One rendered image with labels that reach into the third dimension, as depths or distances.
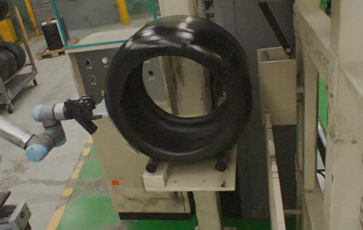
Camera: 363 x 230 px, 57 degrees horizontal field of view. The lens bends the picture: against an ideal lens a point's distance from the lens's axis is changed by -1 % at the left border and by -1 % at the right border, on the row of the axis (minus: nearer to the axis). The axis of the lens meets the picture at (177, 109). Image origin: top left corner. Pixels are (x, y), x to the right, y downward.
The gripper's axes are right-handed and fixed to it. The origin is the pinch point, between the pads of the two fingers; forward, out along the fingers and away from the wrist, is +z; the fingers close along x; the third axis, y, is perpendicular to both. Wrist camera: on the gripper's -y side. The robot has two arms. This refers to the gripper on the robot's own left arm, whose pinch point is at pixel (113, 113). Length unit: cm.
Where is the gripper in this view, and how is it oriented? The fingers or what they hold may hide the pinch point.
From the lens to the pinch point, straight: 139.7
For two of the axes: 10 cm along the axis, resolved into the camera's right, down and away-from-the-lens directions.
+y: -1.6, -8.9, -4.2
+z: 9.7, -0.6, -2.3
